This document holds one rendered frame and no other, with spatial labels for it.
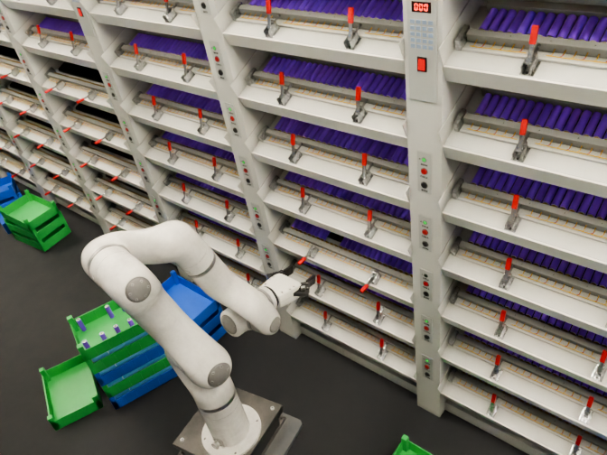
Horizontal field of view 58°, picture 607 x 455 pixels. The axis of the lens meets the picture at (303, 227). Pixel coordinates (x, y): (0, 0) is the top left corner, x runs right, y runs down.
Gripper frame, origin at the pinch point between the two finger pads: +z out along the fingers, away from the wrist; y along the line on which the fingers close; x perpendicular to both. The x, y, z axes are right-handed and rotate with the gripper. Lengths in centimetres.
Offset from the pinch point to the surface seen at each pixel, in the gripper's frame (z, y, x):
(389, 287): 20.9, 20.3, -7.5
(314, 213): 16.9, -8.0, 12.5
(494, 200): 17, 51, 35
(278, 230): 22.3, -30.0, -4.3
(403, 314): 28.7, 22.0, -22.7
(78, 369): -35, -104, -77
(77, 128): 15, -153, 12
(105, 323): -28, -81, -43
